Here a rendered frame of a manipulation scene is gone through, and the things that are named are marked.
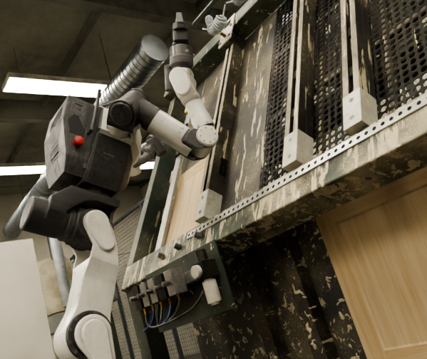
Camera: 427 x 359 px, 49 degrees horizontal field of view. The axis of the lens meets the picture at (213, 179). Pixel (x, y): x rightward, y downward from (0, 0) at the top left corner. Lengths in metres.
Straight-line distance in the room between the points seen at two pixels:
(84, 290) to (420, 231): 1.00
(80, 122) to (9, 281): 4.17
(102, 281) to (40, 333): 4.17
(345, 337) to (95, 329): 0.80
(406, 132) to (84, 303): 1.02
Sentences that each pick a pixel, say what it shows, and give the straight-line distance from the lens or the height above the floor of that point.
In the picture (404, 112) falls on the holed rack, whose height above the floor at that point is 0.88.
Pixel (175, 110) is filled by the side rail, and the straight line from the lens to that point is 2.79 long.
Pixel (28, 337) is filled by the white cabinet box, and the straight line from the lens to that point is 5.66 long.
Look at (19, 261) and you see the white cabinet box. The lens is 5.79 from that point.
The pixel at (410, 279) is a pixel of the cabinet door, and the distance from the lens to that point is 1.49.
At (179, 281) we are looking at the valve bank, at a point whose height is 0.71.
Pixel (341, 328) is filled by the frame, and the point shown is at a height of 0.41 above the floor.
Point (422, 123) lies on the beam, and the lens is 1.18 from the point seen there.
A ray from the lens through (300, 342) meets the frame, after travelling 1.82.
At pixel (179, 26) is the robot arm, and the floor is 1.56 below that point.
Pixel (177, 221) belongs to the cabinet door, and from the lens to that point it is 2.06.
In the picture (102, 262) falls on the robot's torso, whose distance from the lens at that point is 1.54.
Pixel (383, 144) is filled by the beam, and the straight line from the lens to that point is 1.22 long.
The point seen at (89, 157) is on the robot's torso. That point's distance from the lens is 1.62.
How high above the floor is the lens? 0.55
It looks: 16 degrees up
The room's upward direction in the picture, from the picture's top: 17 degrees counter-clockwise
